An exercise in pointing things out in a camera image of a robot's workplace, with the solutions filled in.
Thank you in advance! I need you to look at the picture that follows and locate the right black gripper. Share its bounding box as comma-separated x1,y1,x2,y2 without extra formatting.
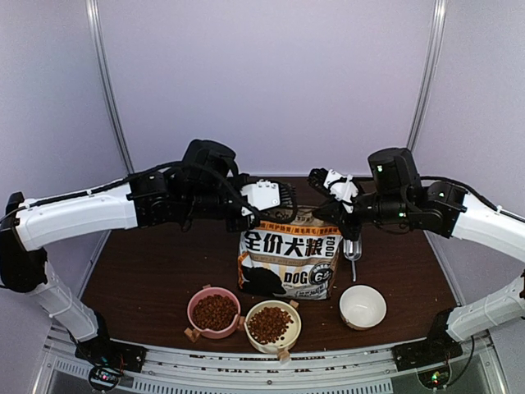
315,183,412,241

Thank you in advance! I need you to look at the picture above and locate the metal food scoop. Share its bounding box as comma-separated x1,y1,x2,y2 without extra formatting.
343,237,363,282

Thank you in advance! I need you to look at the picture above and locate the brown dog food bag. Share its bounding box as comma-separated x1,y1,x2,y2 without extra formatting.
237,207,342,300

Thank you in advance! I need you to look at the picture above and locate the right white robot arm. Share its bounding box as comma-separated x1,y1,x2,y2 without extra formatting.
308,148,524,371

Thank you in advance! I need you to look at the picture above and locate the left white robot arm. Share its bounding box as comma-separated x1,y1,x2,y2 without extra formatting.
1,140,280,368

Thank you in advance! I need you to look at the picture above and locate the pink pet bowl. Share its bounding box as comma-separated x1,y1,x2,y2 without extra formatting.
187,286,241,339

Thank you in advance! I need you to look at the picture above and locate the yellow pet bowl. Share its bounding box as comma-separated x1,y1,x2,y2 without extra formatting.
244,300,302,355

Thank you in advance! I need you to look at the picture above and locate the brown kibble in pink bowl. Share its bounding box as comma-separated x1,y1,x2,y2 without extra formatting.
192,295,237,331

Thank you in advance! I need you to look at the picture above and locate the white ceramic bowl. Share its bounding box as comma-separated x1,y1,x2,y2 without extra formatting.
339,285,387,331

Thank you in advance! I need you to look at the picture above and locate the brown kibble in yellow bowl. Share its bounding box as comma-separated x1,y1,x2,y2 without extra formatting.
248,307,294,345

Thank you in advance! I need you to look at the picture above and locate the wooden bowl stand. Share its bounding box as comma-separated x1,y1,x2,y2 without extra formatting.
185,301,298,361

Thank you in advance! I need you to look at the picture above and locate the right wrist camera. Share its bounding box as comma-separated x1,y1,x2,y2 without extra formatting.
308,168,359,213

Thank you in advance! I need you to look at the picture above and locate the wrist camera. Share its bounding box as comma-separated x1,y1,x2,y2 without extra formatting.
308,168,359,213
240,180,297,217

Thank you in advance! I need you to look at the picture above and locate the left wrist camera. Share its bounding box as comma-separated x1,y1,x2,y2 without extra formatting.
240,180,297,217

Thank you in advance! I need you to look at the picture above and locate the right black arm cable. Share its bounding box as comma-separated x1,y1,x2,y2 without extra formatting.
418,175,525,225

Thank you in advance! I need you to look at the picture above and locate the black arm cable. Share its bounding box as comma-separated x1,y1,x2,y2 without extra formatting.
0,162,185,222
418,175,525,225

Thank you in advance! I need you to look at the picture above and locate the front aluminium rail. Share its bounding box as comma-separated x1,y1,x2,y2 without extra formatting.
30,323,511,393

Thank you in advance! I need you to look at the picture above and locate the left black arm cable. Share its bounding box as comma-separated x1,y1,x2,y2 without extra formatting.
0,162,185,222

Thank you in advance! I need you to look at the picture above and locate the right aluminium frame post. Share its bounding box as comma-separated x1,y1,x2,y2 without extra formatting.
407,0,447,151

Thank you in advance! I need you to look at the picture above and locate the aluminium frame post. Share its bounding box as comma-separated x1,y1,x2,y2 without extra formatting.
407,0,447,151
85,0,135,173

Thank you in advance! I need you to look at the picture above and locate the left aluminium frame post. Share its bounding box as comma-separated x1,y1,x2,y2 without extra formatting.
85,0,135,173

